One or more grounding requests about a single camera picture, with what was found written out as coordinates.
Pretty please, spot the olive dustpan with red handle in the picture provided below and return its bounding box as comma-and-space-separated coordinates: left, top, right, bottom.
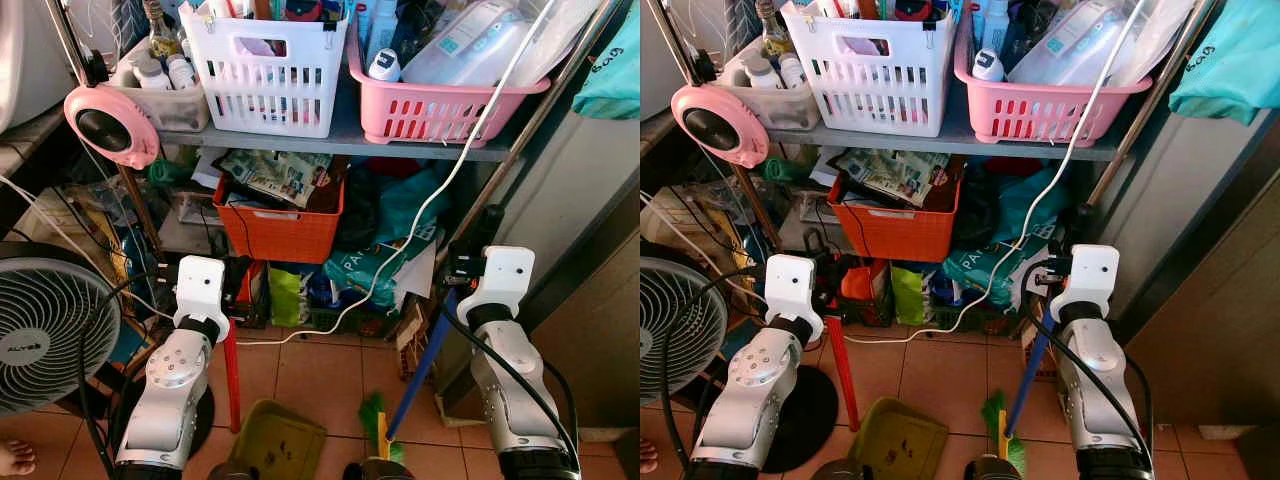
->
826, 330, 951, 480
220, 318, 328, 480

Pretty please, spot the blue-handled broom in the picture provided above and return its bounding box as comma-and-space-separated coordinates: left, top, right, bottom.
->
358, 205, 507, 469
980, 205, 1096, 476

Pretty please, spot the grey floor fan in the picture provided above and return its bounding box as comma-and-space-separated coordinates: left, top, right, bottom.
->
640, 255, 839, 473
0, 242, 216, 463

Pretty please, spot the green plastic bag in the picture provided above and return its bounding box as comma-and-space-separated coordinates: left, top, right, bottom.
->
268, 265, 306, 327
890, 262, 926, 326

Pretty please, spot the teal plastic bag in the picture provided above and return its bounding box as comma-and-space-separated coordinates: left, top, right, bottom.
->
323, 165, 453, 309
940, 165, 1061, 306

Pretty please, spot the orange plastic basket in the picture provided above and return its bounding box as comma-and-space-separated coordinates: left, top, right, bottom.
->
212, 175, 347, 265
828, 175, 961, 264

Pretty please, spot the printed magazine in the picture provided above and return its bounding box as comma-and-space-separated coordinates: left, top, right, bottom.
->
835, 148, 949, 206
218, 150, 336, 209

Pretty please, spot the pink plastic basket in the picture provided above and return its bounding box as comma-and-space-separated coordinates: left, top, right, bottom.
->
953, 15, 1153, 147
347, 15, 553, 147

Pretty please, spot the metal pole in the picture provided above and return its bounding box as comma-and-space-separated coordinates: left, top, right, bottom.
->
437, 0, 629, 266
1085, 0, 1216, 206

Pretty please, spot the clear plastic container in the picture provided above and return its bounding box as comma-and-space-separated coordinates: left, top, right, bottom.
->
720, 38, 823, 129
105, 38, 211, 134

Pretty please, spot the pink clip fan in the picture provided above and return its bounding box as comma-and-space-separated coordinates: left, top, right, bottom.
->
671, 84, 771, 169
64, 84, 161, 170

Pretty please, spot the white plastic basket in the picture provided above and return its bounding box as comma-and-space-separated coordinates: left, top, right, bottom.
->
178, 0, 347, 140
780, 0, 959, 139

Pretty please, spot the white refill pouch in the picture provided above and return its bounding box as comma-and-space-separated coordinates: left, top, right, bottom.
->
1005, 0, 1121, 86
400, 0, 521, 86

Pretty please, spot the teal cloth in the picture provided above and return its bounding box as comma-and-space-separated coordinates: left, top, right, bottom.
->
572, 0, 641, 122
1168, 0, 1280, 126

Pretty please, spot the glass bottle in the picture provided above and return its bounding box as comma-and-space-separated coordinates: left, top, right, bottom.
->
143, 0, 181, 59
755, 0, 796, 59

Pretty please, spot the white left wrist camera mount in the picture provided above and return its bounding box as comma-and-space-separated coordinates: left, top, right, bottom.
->
174, 256, 232, 343
764, 254, 827, 343

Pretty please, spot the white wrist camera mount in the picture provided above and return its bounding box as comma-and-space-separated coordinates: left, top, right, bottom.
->
1048, 244, 1121, 321
457, 246, 536, 323
174, 256, 232, 343
764, 254, 827, 343

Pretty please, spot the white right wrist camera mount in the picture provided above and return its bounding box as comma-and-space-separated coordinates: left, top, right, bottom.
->
1048, 244, 1121, 321
457, 246, 536, 323

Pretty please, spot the white cable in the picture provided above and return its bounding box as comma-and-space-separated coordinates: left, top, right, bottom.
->
236, 0, 561, 347
873, 0, 1151, 345

